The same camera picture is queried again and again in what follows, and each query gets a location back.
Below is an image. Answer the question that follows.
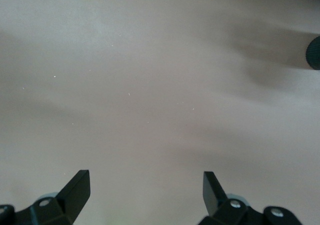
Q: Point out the black cylindrical object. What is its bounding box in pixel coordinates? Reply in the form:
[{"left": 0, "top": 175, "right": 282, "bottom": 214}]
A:
[{"left": 305, "top": 36, "right": 320, "bottom": 71}]

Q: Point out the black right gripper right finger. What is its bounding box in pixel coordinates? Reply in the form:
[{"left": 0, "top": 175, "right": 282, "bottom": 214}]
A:
[{"left": 197, "top": 171, "right": 304, "bottom": 225}]

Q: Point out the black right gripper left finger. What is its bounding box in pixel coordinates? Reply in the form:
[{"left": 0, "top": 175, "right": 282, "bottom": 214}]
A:
[{"left": 0, "top": 169, "right": 91, "bottom": 225}]

